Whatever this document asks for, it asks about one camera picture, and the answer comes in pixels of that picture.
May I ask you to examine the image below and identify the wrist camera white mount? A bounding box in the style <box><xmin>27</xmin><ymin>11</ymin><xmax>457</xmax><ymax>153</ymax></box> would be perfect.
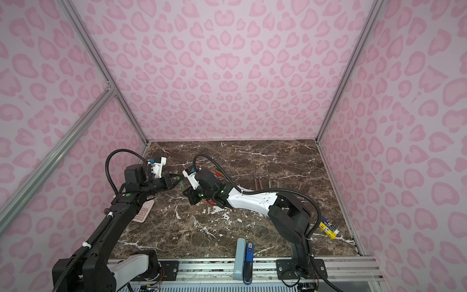
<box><xmin>147</xmin><ymin>156</ymin><xmax>167</xmax><ymax>179</ymax></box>
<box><xmin>182</xmin><ymin>166</ymin><xmax>199</xmax><ymax>190</ymax></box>

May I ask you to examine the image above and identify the aluminium frame corner post right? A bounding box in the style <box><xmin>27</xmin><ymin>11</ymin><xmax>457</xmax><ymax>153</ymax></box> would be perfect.
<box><xmin>315</xmin><ymin>0</ymin><xmax>387</xmax><ymax>144</ymax></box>

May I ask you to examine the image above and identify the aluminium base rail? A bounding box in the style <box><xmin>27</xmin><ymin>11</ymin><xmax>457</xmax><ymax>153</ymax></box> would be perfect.
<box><xmin>69</xmin><ymin>255</ymin><xmax>384</xmax><ymax>292</ymax></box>

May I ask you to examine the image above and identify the aluminium diagonal frame bar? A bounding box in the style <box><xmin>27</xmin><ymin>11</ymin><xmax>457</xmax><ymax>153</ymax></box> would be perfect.
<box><xmin>1</xmin><ymin>86</ymin><xmax>114</xmax><ymax>234</ymax></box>

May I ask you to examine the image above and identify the blue grey camera mount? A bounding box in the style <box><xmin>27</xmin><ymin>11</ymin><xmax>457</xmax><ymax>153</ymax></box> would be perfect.
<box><xmin>233</xmin><ymin>238</ymin><xmax>255</xmax><ymax>285</ymax></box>

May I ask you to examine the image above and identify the pink calculator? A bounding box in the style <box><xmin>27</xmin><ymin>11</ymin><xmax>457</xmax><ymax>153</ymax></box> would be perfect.
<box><xmin>133</xmin><ymin>200</ymin><xmax>154</xmax><ymax>223</ymax></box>

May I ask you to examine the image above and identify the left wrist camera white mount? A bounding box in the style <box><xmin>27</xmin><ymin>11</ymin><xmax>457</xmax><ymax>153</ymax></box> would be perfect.
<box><xmin>147</xmin><ymin>156</ymin><xmax>167</xmax><ymax>179</ymax></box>

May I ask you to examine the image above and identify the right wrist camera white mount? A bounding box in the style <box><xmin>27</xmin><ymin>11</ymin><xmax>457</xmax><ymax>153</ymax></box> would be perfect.
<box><xmin>182</xmin><ymin>166</ymin><xmax>199</xmax><ymax>190</ymax></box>

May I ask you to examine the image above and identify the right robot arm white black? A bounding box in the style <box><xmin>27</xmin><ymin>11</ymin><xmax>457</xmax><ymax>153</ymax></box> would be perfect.
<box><xmin>182</xmin><ymin>154</ymin><xmax>322</xmax><ymax>282</ymax></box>

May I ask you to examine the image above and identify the aluminium frame corner post left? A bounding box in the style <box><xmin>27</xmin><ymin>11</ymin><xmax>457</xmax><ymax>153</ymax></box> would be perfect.
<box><xmin>57</xmin><ymin>0</ymin><xmax>149</xmax><ymax>146</ymax></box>

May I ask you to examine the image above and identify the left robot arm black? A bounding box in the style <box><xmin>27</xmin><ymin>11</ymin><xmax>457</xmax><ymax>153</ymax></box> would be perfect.
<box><xmin>52</xmin><ymin>150</ymin><xmax>184</xmax><ymax>292</ymax></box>

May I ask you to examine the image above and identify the aluminium frame corner post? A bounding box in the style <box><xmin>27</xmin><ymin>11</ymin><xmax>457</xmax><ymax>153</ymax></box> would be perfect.
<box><xmin>57</xmin><ymin>0</ymin><xmax>149</xmax><ymax>146</ymax></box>
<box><xmin>315</xmin><ymin>0</ymin><xmax>387</xmax><ymax>144</ymax></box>

